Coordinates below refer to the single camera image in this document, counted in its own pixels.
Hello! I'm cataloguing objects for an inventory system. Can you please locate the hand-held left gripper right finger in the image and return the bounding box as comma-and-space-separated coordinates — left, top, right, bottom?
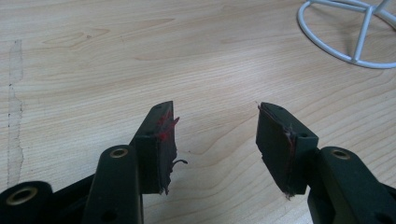
255, 101, 319, 200

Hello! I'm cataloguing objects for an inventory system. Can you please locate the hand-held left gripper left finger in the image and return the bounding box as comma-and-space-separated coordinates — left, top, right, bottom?
129, 100, 189, 196

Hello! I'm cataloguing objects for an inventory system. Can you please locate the white wire stand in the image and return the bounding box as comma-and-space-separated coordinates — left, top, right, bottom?
296, 0, 396, 70

